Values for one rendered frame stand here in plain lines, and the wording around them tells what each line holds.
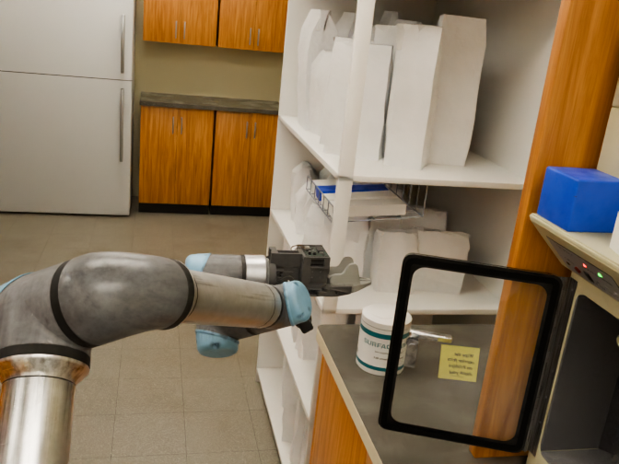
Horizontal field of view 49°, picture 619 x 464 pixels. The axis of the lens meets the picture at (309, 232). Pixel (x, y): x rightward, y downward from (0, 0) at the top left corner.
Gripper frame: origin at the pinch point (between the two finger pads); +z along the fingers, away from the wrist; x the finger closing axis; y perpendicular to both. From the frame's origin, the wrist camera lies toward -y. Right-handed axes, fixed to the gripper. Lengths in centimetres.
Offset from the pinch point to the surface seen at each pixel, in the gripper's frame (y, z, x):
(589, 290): 7.6, 36.5, -19.0
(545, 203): 22.8, 25.8, -15.9
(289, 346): -81, 15, 124
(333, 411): -55, 9, 38
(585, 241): 20.1, 26.3, -28.1
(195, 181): -101, -6, 456
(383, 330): -23.7, 16.1, 26.7
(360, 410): -36.9, 7.3, 11.6
